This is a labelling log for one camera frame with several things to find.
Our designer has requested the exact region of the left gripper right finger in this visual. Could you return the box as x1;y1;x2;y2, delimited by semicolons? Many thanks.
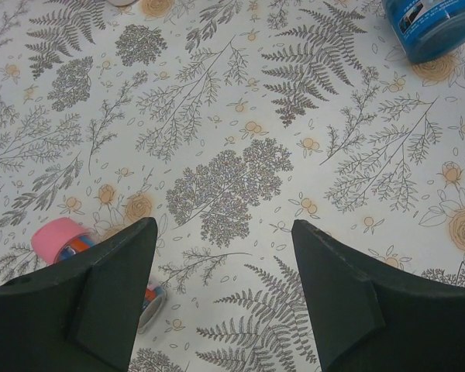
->
291;219;465;371

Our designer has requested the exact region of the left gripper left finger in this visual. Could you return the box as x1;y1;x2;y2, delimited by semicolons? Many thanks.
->
0;217;157;371

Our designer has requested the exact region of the pink-capped clear tube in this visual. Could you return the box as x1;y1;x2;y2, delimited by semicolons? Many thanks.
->
31;217;167;333

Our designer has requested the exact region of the floral table mat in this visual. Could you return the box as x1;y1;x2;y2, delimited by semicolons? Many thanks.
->
0;1;465;371

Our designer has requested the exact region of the blue round jar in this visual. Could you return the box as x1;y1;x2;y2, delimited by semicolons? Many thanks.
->
382;0;465;64

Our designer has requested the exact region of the white three-drawer organizer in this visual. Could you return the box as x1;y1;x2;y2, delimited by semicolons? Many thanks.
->
107;0;135;7

